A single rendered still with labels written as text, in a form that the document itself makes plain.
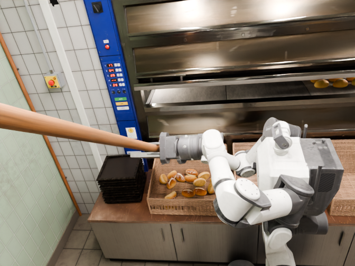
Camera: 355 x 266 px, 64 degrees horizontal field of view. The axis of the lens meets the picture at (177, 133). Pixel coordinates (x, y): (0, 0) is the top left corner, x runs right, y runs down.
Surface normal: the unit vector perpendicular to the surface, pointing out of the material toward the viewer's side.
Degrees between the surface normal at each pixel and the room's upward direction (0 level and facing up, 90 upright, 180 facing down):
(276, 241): 90
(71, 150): 90
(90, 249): 0
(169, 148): 51
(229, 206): 69
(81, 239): 0
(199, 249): 90
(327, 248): 90
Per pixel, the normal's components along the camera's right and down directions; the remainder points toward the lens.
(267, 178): -0.83, 0.33
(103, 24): -0.11, 0.56
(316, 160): -0.13, -0.83
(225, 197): -0.62, 0.14
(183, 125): -0.14, 0.24
